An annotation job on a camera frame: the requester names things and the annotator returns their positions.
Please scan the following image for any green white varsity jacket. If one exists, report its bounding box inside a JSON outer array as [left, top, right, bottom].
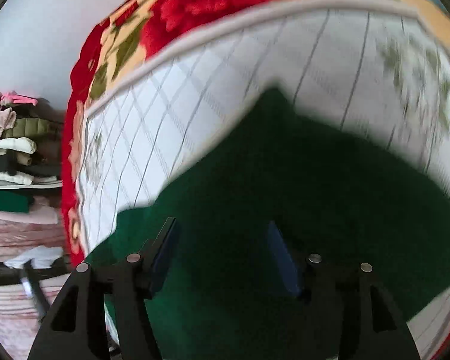
[[88, 88, 450, 359]]

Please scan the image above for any clothes rack with folded clothes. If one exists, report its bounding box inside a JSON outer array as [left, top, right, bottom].
[[0, 92, 68, 359]]

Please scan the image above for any white diamond pattern mat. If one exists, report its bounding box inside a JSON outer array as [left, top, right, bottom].
[[74, 0, 450, 360]]

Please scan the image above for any red floral blanket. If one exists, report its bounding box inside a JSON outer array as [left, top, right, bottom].
[[59, 0, 450, 360]]

